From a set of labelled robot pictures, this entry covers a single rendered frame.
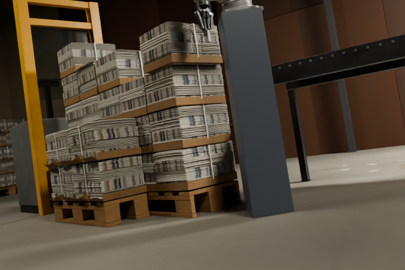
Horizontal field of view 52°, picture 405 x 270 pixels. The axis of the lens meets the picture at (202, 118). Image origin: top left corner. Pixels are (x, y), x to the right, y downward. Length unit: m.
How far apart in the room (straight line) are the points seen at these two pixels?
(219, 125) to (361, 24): 3.68
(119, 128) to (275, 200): 1.01
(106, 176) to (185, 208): 0.49
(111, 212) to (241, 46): 1.17
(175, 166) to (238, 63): 0.68
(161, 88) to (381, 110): 3.78
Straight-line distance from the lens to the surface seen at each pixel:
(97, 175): 2.46
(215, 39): 2.51
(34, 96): 3.73
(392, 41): 2.51
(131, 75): 2.81
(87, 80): 3.14
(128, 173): 2.52
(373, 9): 5.82
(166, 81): 2.33
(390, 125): 5.67
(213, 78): 2.47
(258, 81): 2.04
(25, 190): 4.08
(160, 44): 2.34
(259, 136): 2.02
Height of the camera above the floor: 0.38
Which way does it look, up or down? 3 degrees up
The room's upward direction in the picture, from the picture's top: 8 degrees counter-clockwise
